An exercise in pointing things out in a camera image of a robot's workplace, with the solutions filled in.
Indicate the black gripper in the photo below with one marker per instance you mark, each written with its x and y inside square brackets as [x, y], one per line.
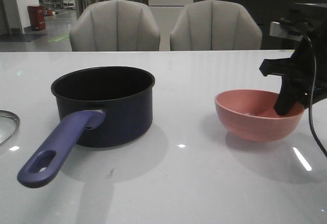
[303, 74]

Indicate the pink bowl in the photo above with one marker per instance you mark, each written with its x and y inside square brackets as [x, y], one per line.
[250, 114]

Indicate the glass lid blue knob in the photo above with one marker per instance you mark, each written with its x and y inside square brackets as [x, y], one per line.
[10, 123]

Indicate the dark counter cabinet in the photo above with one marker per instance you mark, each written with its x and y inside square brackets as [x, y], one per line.
[264, 12]

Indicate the right grey chair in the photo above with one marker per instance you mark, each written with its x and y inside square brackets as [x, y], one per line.
[213, 25]

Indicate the grey chair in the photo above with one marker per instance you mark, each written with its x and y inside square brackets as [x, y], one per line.
[213, 25]
[115, 25]

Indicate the white cabinet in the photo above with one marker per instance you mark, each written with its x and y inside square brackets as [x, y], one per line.
[165, 13]

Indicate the dark blue saucepan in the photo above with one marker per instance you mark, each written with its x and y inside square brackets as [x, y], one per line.
[99, 108]

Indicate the left grey chair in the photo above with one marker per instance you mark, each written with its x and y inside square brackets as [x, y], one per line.
[115, 25]

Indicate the red bin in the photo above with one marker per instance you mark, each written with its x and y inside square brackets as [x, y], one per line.
[36, 17]

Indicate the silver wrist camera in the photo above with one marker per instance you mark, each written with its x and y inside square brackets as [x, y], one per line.
[284, 31]

